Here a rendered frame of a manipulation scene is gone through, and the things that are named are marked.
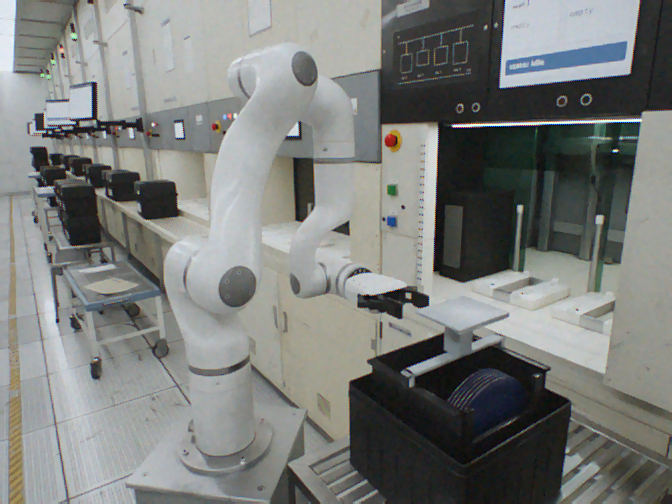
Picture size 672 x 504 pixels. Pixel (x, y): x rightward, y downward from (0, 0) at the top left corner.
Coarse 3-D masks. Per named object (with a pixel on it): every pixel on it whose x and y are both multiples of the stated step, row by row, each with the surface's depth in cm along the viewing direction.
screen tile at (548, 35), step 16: (528, 0) 98; (544, 0) 95; (560, 0) 92; (512, 16) 101; (528, 16) 98; (560, 16) 93; (528, 32) 99; (544, 32) 96; (512, 48) 102; (528, 48) 99
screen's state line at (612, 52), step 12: (588, 48) 89; (600, 48) 87; (612, 48) 86; (624, 48) 84; (516, 60) 102; (528, 60) 100; (540, 60) 97; (552, 60) 95; (564, 60) 93; (576, 60) 91; (588, 60) 90; (600, 60) 88; (612, 60) 86; (516, 72) 102; (528, 72) 100
